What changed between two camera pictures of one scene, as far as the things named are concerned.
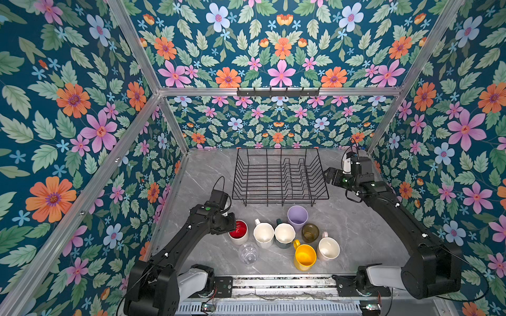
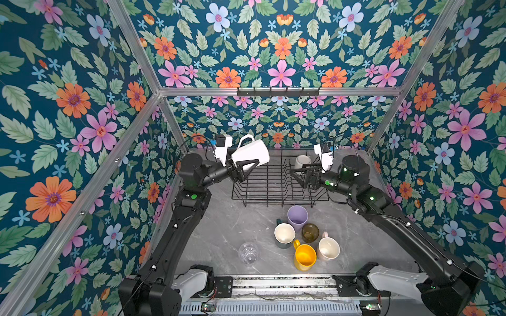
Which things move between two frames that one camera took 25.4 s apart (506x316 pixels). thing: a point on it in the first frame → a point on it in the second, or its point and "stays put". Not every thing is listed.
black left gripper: (231, 226) → (227, 175)
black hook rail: (277, 93) stays put
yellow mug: (304, 257) stays put
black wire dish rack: (279, 174) stays put
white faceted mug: (263, 234) → (255, 150)
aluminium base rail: (285, 287) stays put
